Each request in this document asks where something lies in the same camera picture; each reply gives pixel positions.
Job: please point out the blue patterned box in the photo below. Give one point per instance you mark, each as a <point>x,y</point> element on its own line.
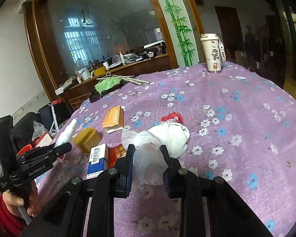
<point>96,171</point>

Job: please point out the clear plastic wrap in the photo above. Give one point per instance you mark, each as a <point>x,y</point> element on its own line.
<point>148,163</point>

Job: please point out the white round container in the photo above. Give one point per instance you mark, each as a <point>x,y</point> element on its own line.
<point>83,74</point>

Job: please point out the wooden cabinet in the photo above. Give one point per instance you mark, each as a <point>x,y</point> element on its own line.
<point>83,91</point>

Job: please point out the green knitted cloth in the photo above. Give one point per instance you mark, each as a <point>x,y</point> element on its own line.
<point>107,85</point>

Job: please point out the red plastic basket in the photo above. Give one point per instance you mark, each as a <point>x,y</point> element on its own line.
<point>27,150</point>

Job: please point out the clear crumpled plastic bag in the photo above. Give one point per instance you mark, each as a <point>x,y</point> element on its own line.
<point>39,128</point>

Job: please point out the red white candy wrapper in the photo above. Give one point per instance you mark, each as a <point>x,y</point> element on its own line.
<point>174,116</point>

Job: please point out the dark red wrapper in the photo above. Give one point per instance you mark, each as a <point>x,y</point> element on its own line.
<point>116,153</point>

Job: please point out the person's left forearm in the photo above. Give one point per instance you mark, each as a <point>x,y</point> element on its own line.
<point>5,222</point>

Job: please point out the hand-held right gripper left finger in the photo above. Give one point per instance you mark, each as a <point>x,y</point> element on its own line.
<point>128,167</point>

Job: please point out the orange medicine box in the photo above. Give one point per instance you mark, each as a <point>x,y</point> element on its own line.
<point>113,118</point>

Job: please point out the white flat box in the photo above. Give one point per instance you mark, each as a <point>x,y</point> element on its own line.
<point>63,88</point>

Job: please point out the white tray red rim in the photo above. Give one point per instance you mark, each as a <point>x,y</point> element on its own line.
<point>43,140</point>

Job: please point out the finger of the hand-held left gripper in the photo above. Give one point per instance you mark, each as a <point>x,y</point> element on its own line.
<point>46,160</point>
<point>61,148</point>

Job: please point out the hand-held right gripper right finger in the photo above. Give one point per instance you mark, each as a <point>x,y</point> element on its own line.
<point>169,175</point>

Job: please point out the dark wooden door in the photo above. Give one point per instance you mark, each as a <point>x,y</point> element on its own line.
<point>228,29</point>

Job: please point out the bundle of thin sticks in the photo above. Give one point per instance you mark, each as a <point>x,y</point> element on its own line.
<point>137,80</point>

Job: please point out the purple floral tablecloth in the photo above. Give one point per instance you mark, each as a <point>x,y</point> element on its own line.
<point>236,128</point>

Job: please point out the black sofa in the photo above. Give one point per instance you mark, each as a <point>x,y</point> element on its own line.
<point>24,128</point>

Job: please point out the glass partition wooden frame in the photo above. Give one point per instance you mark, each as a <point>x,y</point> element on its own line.
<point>101,17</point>

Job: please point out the bamboo painted panel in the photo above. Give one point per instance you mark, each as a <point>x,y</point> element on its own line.
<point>180,29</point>

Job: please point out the dark fabric bag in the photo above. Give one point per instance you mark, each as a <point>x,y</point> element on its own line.
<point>61,113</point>

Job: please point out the white spray bottle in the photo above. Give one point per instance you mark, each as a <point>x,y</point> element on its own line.
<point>66,133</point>

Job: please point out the black cloth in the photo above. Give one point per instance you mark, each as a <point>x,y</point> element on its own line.
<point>96,97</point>

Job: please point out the person's left hand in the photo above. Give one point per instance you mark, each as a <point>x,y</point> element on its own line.
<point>12,203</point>

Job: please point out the gold plastic container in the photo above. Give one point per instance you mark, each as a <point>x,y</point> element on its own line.
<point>87,139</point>

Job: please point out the white cartoon tumbler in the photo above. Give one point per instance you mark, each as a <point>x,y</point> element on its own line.
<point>213,54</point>

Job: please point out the yellow box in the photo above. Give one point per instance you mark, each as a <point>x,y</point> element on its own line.
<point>100,72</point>

